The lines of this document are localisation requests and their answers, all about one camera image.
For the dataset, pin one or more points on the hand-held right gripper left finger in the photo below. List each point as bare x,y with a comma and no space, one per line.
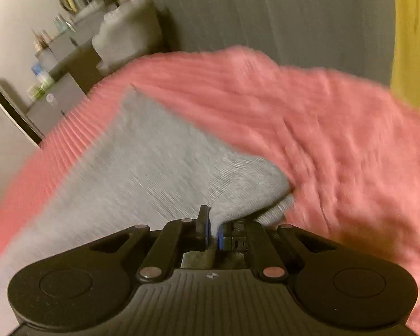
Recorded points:
205,232

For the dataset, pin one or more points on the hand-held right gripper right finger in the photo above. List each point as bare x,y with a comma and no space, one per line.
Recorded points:
221,239

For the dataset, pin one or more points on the grey pants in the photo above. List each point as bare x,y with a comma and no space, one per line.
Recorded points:
133,178

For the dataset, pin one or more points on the pink ribbed blanket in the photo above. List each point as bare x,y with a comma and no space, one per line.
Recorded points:
301,129

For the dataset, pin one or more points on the round white sticker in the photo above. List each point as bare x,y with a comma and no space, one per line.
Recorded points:
50,98

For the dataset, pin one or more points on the grey dresser cabinet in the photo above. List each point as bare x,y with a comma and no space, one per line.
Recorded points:
66,77

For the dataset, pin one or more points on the light grey plush chair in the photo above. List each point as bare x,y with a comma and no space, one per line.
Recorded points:
126,31

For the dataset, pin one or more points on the green container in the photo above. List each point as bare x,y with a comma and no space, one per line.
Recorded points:
46,83

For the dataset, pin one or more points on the grey curtain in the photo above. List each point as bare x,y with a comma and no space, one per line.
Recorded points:
266,10

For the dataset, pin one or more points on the dark framed standing mirror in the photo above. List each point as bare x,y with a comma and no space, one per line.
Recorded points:
10,105

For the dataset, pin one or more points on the white bottle with blue label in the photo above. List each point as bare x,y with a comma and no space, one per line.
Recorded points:
37,70

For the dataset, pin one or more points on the clear glass bottle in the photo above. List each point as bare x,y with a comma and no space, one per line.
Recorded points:
61,23

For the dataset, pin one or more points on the yellow curtain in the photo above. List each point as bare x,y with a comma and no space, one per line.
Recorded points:
413,35

